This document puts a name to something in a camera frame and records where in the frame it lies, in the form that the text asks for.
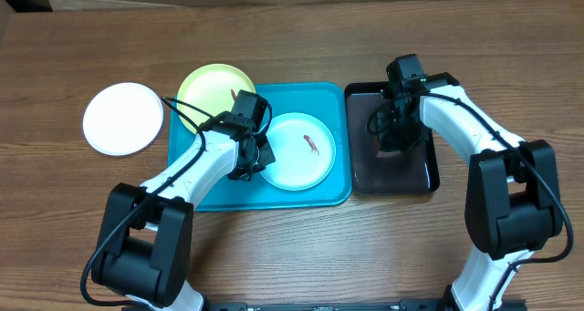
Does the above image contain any green orange sponge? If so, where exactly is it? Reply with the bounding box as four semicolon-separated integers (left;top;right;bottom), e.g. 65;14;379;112
374;137;402;158

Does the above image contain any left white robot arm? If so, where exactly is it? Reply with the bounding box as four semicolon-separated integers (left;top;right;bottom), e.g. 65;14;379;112
80;110;274;310

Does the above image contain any black rectangular tray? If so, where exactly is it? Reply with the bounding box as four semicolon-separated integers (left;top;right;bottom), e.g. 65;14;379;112
344;81;440;196

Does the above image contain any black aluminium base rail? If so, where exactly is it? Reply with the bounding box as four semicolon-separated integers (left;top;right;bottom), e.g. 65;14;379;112
203;299;452;311

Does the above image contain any teal plastic tray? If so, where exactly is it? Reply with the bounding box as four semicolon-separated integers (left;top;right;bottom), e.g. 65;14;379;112
196;82;352;212

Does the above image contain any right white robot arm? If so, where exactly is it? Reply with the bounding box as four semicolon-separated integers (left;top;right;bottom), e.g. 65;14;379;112
367;73;574;310

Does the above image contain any yellow plate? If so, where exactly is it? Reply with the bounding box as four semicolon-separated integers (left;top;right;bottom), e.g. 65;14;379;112
175;64;256;125

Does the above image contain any light blue plate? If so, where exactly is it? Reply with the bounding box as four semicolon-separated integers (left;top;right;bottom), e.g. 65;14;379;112
261;112;337;192

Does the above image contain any white pink-rimmed plate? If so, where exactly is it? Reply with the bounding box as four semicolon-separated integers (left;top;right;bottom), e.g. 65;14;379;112
82;82;164;156

